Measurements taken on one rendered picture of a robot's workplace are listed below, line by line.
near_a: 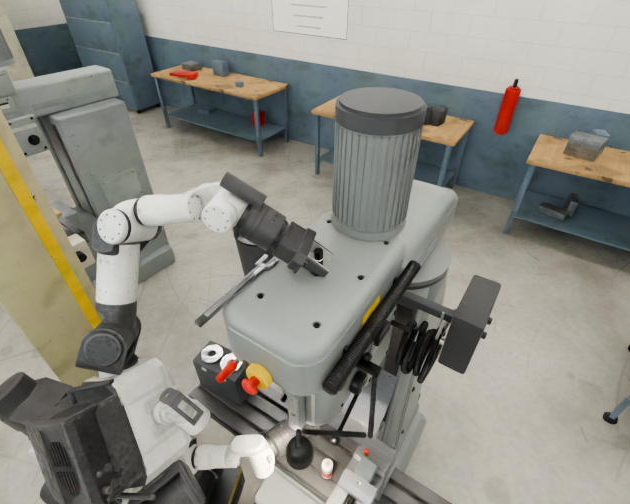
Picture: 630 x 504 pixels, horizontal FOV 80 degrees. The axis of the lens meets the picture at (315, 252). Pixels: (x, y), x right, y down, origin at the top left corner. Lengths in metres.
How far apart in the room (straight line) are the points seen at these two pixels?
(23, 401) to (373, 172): 1.09
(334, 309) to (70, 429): 0.59
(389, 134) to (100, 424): 0.87
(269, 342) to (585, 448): 2.67
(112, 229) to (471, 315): 0.89
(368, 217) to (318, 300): 0.25
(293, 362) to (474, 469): 2.18
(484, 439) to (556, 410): 0.60
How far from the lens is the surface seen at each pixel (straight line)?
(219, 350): 1.70
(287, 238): 0.80
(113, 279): 0.98
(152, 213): 0.90
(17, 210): 2.35
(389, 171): 0.87
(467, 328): 1.07
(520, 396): 3.19
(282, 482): 1.74
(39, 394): 1.34
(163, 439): 1.08
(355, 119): 0.83
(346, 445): 1.68
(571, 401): 3.35
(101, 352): 0.99
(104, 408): 1.00
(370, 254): 0.92
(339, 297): 0.81
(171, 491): 1.13
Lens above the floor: 2.47
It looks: 39 degrees down
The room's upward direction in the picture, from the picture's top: straight up
